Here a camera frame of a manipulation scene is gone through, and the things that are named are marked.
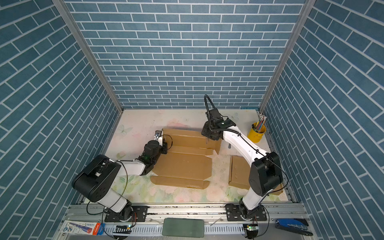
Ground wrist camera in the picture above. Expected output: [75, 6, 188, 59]
[204, 109, 236, 130]
[155, 130, 163, 144]

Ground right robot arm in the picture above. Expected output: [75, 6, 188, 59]
[202, 119, 283, 220]

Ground blue black pliers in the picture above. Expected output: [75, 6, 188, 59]
[275, 219, 313, 236]

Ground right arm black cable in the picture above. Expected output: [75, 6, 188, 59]
[203, 94, 217, 112]

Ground green rectangular pad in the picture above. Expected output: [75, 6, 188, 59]
[162, 218, 205, 238]

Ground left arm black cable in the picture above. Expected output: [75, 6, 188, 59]
[86, 134, 174, 216]

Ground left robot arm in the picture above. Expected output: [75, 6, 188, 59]
[72, 138, 169, 222]

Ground brown cardboard box sheet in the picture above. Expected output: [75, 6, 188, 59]
[229, 153, 283, 196]

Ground aluminium front rail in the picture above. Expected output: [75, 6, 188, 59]
[55, 202, 317, 240]

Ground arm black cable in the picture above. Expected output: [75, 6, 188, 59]
[203, 94, 217, 112]
[86, 134, 174, 216]

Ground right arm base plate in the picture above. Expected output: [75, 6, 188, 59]
[225, 204, 267, 222]

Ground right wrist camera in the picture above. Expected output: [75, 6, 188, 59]
[204, 109, 236, 130]

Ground white printed package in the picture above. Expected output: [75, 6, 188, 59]
[59, 221, 105, 236]

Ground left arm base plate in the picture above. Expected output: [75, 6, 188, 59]
[104, 205, 149, 223]

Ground coloured pencils bundle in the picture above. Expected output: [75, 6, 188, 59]
[254, 115, 267, 133]

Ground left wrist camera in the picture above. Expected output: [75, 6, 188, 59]
[155, 130, 163, 144]

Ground yellow pencil cup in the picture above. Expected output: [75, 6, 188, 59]
[248, 126, 267, 144]

